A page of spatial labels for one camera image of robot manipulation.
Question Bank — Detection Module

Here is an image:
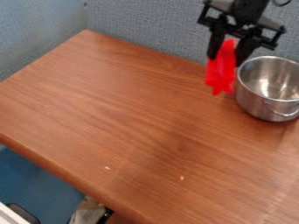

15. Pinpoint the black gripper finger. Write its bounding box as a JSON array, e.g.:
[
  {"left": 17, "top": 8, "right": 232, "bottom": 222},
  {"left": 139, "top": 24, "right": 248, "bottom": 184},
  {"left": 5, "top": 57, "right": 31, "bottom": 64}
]
[
  {"left": 234, "top": 32, "right": 262, "bottom": 67},
  {"left": 207, "top": 17, "right": 227, "bottom": 60}
]

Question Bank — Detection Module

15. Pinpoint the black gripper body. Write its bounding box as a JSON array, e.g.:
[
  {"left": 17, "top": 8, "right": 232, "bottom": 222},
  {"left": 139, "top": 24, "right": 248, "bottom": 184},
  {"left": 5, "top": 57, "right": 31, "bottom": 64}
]
[{"left": 198, "top": 0, "right": 286, "bottom": 49}]

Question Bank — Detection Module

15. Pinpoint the red plastic block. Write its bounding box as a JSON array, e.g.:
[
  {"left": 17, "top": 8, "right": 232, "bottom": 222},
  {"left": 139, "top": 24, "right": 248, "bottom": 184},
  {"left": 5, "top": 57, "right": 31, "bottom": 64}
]
[{"left": 206, "top": 39, "right": 236, "bottom": 95}]

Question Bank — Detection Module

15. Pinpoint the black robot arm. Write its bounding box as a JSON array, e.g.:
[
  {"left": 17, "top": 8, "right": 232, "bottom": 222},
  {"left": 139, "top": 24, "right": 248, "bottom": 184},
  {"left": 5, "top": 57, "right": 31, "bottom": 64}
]
[{"left": 198, "top": 0, "right": 292, "bottom": 67}]

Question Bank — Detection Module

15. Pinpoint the metal pot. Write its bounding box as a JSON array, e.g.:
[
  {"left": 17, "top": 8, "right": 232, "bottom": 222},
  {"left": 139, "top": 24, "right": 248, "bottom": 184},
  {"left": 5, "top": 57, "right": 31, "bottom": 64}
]
[{"left": 236, "top": 56, "right": 299, "bottom": 123}]

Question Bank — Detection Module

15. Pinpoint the white object at corner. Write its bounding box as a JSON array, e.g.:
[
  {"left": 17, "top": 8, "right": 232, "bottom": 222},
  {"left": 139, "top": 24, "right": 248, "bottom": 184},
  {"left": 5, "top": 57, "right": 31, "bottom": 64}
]
[{"left": 0, "top": 202, "right": 31, "bottom": 224}]

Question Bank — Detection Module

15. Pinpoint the crumpled beige cloth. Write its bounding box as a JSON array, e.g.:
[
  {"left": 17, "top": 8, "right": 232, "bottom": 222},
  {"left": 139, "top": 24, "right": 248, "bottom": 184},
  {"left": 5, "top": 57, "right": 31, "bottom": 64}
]
[{"left": 68, "top": 195, "right": 105, "bottom": 224}]

